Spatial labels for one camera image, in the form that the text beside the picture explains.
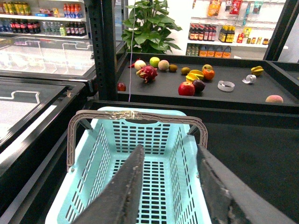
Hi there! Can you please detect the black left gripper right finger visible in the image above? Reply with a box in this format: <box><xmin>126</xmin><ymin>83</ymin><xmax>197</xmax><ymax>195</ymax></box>
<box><xmin>197</xmin><ymin>145</ymin><xmax>293</xmax><ymax>224</ymax></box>

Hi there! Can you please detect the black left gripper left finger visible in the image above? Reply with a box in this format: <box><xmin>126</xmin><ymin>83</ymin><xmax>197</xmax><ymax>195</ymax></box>
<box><xmin>73</xmin><ymin>145</ymin><xmax>144</xmax><ymax>224</ymax></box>

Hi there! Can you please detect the light blue plastic basket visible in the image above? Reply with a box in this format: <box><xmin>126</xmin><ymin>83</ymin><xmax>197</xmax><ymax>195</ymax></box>
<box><xmin>45</xmin><ymin>106</ymin><xmax>211</xmax><ymax>224</ymax></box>

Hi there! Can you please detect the grey basket handle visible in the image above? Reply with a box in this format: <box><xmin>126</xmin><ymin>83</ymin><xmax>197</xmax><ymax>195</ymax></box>
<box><xmin>66</xmin><ymin>110</ymin><xmax>208</xmax><ymax>173</ymax></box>

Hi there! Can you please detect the yellow red mango fruit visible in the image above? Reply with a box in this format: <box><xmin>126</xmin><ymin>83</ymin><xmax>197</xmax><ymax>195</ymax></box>
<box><xmin>202</xmin><ymin>64</ymin><xmax>213</xmax><ymax>70</ymax></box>

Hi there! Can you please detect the pink peach front right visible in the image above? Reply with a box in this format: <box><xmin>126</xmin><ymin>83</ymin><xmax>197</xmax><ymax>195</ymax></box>
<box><xmin>265</xmin><ymin>95</ymin><xmax>284</xmax><ymax>103</ymax></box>

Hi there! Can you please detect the small red fruit left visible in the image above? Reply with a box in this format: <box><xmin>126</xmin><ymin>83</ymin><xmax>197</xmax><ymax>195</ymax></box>
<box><xmin>117</xmin><ymin>82</ymin><xmax>126</xmax><ymax>91</ymax></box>

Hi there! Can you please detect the dark purple plum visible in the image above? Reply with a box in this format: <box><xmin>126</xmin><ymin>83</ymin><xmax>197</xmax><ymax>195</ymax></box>
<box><xmin>192</xmin><ymin>79</ymin><xmax>206</xmax><ymax>93</ymax></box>

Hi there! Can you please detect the black display tray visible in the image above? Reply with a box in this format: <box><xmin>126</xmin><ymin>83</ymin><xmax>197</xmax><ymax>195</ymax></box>
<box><xmin>116</xmin><ymin>53</ymin><xmax>299</xmax><ymax>115</ymax></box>

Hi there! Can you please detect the red apple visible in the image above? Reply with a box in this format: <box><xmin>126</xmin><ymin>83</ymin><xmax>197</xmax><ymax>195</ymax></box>
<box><xmin>178</xmin><ymin>82</ymin><xmax>195</xmax><ymax>96</ymax></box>

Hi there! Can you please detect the silver tape roll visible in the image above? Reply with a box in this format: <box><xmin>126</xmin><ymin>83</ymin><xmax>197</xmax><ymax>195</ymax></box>
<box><xmin>242</xmin><ymin>75</ymin><xmax>256</xmax><ymax>84</ymax></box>

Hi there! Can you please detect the orange persimmon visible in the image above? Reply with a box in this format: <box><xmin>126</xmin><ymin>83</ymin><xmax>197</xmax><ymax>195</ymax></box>
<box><xmin>202</xmin><ymin>69</ymin><xmax>215</xmax><ymax>81</ymax></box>

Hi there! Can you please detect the yellow starfruit near apple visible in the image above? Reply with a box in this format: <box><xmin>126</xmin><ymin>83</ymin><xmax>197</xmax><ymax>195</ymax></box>
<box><xmin>186</xmin><ymin>70</ymin><xmax>204</xmax><ymax>83</ymax></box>

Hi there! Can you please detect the yellow starfruit far right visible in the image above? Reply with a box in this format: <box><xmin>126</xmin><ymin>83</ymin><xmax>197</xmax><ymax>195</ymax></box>
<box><xmin>251</xmin><ymin>66</ymin><xmax>264</xmax><ymax>76</ymax></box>

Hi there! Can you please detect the pink dragon fruit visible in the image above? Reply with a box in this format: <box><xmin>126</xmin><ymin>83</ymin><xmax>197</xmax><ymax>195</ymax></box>
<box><xmin>136</xmin><ymin>65</ymin><xmax>158</xmax><ymax>83</ymax></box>

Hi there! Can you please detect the brown kiwi right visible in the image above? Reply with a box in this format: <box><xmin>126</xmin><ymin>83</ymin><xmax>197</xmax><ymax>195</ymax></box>
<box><xmin>181</xmin><ymin>67</ymin><xmax>191</xmax><ymax>76</ymax></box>

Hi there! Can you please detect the brown kiwi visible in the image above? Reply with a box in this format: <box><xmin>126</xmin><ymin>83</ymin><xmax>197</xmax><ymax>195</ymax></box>
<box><xmin>181</xmin><ymin>67</ymin><xmax>191</xmax><ymax>76</ymax></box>
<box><xmin>169</xmin><ymin>64</ymin><xmax>178</xmax><ymax>72</ymax></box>

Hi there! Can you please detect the white round fruit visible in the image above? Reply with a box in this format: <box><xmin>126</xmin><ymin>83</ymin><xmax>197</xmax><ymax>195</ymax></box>
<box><xmin>134</xmin><ymin>60</ymin><xmax>147</xmax><ymax>71</ymax></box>

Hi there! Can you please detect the brown kiwi left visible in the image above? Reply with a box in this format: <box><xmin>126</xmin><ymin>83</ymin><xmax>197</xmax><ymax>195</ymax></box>
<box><xmin>169</xmin><ymin>64</ymin><xmax>178</xmax><ymax>72</ymax></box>

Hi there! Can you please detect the tan peach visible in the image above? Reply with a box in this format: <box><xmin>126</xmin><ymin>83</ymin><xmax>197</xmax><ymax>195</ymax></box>
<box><xmin>158</xmin><ymin>60</ymin><xmax>170</xmax><ymax>71</ymax></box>

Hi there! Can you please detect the green apple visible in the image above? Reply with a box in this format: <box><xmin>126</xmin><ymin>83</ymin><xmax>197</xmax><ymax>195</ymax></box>
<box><xmin>149</xmin><ymin>56</ymin><xmax>160</xmax><ymax>68</ymax></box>

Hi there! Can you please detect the glass top freezer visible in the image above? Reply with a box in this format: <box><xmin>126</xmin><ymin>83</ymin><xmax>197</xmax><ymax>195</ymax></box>
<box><xmin>0</xmin><ymin>35</ymin><xmax>127</xmax><ymax>94</ymax></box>

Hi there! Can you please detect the white sauce shelf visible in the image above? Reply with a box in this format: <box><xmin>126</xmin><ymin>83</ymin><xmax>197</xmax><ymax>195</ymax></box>
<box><xmin>185</xmin><ymin>0</ymin><xmax>286</xmax><ymax>60</ymax></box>

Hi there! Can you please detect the green potted plant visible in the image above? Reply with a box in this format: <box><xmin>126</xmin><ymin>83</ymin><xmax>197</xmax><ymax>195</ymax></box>
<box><xmin>121</xmin><ymin>0</ymin><xmax>182</xmax><ymax>54</ymax></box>

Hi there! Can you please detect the white drinks shelf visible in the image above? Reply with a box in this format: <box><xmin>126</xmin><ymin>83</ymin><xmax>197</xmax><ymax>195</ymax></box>
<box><xmin>0</xmin><ymin>0</ymin><xmax>89</xmax><ymax>39</ymax></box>

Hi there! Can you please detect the clear tape ring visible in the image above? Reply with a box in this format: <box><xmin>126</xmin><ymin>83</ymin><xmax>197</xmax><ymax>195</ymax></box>
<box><xmin>217</xmin><ymin>80</ymin><xmax>235</xmax><ymax>92</ymax></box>

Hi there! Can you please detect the thin purple cord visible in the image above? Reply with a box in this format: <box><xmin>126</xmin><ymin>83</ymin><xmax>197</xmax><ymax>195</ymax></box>
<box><xmin>128</xmin><ymin>0</ymin><xmax>136</xmax><ymax>103</ymax></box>

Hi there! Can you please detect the black metal rack post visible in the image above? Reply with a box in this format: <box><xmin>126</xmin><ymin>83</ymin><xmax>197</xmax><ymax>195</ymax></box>
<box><xmin>85</xmin><ymin>0</ymin><xmax>117</xmax><ymax>100</ymax></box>

